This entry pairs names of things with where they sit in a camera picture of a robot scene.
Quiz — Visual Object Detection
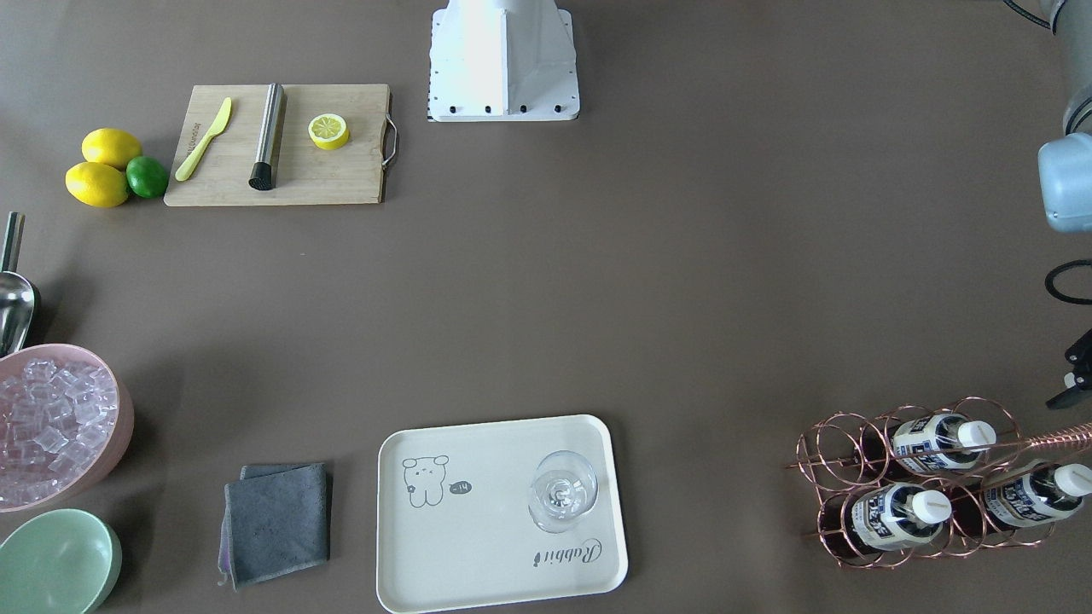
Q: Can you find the pink bowl with ice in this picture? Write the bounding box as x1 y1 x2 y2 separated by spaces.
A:
1 345 134 513

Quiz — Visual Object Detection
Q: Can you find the tea bottle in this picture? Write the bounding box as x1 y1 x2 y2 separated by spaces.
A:
819 482 953 560
952 462 1091 536
857 413 997 481

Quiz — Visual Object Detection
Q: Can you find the metal ice scoop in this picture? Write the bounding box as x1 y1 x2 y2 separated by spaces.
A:
1 212 38 357

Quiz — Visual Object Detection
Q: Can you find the yellow plastic knife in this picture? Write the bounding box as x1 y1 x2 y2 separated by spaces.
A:
174 97 233 182

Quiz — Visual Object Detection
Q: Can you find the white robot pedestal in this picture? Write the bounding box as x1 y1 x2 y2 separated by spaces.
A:
427 1 581 122

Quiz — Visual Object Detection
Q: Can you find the yellow lemon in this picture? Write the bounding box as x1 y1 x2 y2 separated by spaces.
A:
79 127 143 172
66 162 130 206

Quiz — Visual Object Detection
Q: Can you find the green bowl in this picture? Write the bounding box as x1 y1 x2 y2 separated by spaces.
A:
1 508 122 613

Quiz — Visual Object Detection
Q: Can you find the wooden cutting board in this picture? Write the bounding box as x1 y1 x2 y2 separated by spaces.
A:
164 83 392 206

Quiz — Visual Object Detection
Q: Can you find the steel muddler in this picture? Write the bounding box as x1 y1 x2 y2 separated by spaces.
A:
248 83 285 191

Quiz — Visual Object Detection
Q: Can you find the clear wine glass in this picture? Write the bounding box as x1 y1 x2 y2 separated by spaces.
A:
527 450 598 534

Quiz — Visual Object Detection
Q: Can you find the tea bottle back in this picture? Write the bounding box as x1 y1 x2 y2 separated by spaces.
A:
857 413 997 481

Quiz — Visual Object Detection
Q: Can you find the green lime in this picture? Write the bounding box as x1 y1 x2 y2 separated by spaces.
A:
124 155 171 199

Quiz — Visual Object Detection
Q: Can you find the cream rectangular tray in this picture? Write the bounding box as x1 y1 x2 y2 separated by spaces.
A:
375 414 629 613

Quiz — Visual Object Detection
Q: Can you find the half lemon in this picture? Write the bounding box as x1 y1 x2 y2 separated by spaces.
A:
307 113 351 151

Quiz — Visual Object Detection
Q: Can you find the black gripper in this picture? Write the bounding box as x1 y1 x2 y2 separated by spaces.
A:
1046 329 1091 409

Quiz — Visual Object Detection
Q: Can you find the grey folded cloth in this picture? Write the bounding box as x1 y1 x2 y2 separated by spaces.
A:
218 462 332 591

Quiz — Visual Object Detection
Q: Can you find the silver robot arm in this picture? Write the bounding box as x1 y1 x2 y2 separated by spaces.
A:
1037 1 1091 409

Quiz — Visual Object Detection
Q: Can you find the tea bottle middle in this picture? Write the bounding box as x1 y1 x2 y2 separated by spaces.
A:
952 462 1091 536

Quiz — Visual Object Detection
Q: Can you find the copper wire bottle basket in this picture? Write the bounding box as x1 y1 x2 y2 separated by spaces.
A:
794 397 1089 569

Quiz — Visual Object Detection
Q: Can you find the tea bottle front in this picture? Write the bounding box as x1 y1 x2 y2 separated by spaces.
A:
819 482 953 560

